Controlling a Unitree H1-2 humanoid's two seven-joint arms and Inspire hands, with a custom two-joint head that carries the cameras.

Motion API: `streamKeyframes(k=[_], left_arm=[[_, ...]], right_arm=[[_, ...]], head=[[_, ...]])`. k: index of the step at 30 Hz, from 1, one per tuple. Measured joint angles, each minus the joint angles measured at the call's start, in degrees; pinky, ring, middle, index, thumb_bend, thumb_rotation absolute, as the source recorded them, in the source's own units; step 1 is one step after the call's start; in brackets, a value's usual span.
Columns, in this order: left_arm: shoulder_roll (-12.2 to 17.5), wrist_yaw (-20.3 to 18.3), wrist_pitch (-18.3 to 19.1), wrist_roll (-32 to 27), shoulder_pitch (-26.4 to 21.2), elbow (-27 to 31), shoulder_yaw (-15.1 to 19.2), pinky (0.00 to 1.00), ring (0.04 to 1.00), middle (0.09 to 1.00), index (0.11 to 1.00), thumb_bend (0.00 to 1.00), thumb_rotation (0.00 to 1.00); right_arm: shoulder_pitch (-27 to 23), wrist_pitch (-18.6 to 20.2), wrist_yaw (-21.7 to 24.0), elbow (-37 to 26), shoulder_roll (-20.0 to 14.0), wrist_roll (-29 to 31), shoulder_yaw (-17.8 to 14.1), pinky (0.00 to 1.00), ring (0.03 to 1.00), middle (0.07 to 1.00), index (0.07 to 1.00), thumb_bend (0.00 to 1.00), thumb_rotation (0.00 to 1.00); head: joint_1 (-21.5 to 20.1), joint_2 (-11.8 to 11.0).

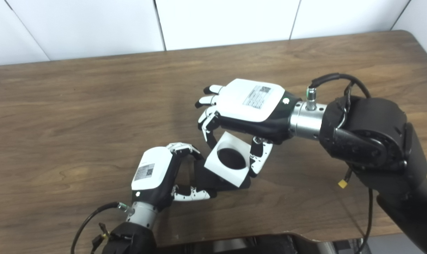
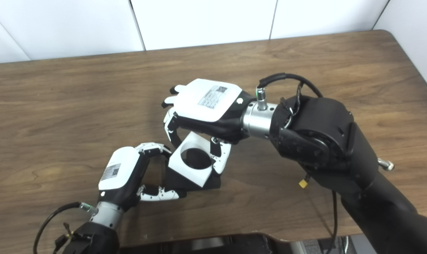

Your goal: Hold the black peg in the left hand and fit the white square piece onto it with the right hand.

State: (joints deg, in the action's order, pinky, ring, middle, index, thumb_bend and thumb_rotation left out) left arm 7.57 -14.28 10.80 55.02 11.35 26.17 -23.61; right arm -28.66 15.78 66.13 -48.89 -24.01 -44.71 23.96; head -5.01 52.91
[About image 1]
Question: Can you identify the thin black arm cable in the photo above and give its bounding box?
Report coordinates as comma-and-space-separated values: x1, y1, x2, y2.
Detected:
354, 189, 373, 254

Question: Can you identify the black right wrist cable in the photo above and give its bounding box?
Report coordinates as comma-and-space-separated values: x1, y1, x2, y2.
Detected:
306, 73, 371, 111

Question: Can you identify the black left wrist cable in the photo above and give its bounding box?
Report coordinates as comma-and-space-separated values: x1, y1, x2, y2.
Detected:
71, 202, 134, 254

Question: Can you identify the dark robot torso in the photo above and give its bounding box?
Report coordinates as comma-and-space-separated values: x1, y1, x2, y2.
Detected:
157, 232, 365, 254

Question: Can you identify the black peg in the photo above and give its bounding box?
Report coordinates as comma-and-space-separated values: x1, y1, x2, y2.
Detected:
194, 161, 252, 193

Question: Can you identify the yellow-tipped wire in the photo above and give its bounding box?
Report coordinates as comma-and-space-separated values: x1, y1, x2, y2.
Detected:
338, 169, 352, 189

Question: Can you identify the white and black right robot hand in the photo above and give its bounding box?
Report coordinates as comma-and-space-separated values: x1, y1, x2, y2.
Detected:
195, 78, 302, 177

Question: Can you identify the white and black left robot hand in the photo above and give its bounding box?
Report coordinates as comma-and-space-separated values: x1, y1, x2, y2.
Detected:
130, 142, 217, 212

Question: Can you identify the white square piece with hole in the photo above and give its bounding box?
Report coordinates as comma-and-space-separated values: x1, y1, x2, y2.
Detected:
204, 131, 255, 188

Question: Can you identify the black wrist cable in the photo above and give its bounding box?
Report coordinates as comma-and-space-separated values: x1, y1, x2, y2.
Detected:
306, 73, 371, 111
71, 202, 134, 254

